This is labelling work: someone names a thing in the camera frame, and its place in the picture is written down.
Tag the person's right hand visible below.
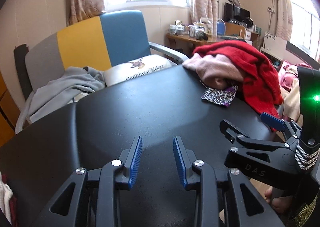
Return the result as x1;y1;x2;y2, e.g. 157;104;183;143
264;186;294;216

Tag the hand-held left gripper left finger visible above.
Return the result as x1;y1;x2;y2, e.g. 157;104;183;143
32;136;143;227

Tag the orange wooden cabinet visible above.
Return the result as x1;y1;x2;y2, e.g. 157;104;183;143
0;72;22;147

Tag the leopard print cloth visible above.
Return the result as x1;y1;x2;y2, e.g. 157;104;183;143
201;84;239;108

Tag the pink and beige bedding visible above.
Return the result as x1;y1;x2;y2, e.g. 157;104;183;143
279;60;303;122

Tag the wooden desk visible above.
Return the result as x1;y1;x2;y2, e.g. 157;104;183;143
166;32;260;54

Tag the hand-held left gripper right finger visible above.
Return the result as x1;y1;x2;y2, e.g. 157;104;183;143
173;136;285;227

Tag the red knit sweater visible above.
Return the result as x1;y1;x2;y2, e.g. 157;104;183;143
192;40;284;132

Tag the cluster of desk clutter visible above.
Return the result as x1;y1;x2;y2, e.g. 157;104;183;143
169;17;216;39

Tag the pink sweater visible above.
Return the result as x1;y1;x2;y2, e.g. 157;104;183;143
182;54;244;90

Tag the grey yellow blue armchair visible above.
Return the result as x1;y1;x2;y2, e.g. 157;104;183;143
14;10;189;127

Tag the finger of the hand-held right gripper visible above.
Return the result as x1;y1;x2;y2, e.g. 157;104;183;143
219;119;300;189
260;112;303;142

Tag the dark red cloth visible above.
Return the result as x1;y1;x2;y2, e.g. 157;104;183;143
7;191;18;227

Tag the white cloth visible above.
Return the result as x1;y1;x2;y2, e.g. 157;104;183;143
0;171;13;221

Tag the white cardboard box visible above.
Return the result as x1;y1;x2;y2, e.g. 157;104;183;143
260;32;290;54

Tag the grey hoodie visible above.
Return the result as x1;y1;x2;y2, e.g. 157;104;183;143
15;66;107;133

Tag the white printed cushion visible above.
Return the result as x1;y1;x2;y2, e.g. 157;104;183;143
104;55;177;87

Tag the black monitor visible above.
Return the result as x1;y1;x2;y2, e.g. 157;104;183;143
224;2;251;23

